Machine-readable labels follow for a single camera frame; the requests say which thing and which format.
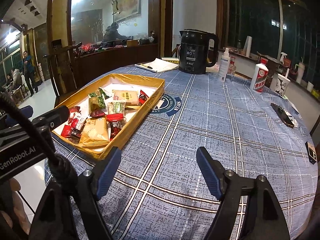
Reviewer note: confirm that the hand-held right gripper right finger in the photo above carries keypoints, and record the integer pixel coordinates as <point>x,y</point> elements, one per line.
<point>207,173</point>

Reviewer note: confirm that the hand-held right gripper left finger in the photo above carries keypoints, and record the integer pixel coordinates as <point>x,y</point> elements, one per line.
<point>108,175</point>

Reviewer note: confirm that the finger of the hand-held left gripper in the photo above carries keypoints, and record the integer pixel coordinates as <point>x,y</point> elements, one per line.
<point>56,116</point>

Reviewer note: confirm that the red and white snack packet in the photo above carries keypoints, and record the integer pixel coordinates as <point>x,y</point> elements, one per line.
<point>77,122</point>

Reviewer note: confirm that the small dark red snack packet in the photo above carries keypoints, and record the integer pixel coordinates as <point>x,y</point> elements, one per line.
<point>97,114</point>

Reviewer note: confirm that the green and yellow snack packet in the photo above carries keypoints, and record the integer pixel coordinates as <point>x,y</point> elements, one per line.
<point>96,104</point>

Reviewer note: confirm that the red and black snack packet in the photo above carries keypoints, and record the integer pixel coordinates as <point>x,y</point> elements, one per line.
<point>115,126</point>

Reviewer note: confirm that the gold cardboard box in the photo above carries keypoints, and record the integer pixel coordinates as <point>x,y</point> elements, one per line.
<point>135,127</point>

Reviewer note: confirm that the white and green snack packet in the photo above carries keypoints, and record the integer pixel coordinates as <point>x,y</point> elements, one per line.
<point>117,107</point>

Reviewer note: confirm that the cream cracker packet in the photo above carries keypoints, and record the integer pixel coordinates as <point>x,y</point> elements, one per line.
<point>126,97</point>

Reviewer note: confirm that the person's left hand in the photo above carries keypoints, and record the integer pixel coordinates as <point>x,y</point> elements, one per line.
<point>20,205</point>

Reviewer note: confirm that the blue chair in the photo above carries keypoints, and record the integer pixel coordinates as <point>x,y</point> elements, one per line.
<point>20,113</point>

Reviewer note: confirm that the gold snack packet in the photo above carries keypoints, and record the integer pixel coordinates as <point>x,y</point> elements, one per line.
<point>95,132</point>

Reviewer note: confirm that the dark wooden chair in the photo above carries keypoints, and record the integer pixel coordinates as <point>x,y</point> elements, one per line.
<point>65,67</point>
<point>272,66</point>

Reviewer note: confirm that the dark wooden counter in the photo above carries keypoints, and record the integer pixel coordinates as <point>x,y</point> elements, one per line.
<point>112,60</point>

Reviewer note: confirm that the black flat device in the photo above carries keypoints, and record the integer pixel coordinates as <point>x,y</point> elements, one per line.
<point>282,113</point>

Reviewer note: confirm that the brown box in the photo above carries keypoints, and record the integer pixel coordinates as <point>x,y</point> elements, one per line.
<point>132,43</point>

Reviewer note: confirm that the black smartphone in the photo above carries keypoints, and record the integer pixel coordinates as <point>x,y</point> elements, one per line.
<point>312,153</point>

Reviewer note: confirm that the clear glass bottle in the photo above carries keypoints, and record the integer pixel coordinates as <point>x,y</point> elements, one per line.
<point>232,67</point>

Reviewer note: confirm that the white bottle with red label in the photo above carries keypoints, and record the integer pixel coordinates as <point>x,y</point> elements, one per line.
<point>259,77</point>

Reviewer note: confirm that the white notebook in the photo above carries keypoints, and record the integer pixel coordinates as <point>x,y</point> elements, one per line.
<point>160,65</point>

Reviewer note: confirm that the black and white paper cup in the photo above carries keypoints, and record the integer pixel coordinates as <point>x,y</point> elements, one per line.
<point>282,85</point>

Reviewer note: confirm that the yellow ruler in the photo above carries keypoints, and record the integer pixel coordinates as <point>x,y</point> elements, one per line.
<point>171,60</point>

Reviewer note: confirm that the black electric kettle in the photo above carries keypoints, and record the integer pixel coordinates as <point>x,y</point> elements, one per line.
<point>195,55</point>

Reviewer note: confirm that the red padded chair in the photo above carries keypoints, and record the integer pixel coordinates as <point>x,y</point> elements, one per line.
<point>176,51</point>

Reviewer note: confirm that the white paper roll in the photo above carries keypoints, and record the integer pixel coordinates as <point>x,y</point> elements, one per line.
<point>248,46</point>

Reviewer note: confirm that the small white cup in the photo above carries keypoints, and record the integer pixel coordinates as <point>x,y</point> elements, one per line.
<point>310,86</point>

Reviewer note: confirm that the white tumbler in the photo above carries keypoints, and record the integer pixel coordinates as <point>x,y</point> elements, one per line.
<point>300,73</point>

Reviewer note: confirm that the white trigger spray bottle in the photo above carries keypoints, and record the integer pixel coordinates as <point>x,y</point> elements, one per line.
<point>282,58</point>

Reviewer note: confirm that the framed wall painting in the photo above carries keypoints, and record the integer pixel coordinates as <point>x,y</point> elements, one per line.
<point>127,3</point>

